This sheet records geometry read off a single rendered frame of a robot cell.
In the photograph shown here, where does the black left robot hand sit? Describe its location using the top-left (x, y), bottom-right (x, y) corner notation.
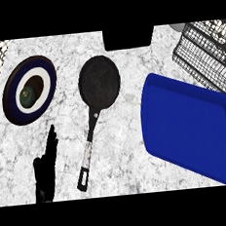
top-left (28, 124), bottom-right (65, 205)

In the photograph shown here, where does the blue tray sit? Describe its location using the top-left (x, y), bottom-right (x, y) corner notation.
top-left (135, 65), bottom-right (226, 194)

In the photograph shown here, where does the green avocado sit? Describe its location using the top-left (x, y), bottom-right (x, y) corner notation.
top-left (19, 85), bottom-right (39, 109)

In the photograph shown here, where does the blue and white plate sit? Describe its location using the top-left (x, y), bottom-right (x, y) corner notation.
top-left (0, 53), bottom-right (62, 129)

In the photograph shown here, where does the black frying pan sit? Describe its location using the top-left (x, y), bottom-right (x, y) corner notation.
top-left (64, 53), bottom-right (132, 193)

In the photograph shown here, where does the black appliance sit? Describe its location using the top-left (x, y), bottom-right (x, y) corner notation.
top-left (101, 26), bottom-right (157, 53)

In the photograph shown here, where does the grey round object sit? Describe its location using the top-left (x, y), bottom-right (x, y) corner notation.
top-left (169, 22), bottom-right (187, 34)

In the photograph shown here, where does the black wire tiered basket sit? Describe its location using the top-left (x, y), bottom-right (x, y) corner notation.
top-left (169, 19), bottom-right (226, 105)

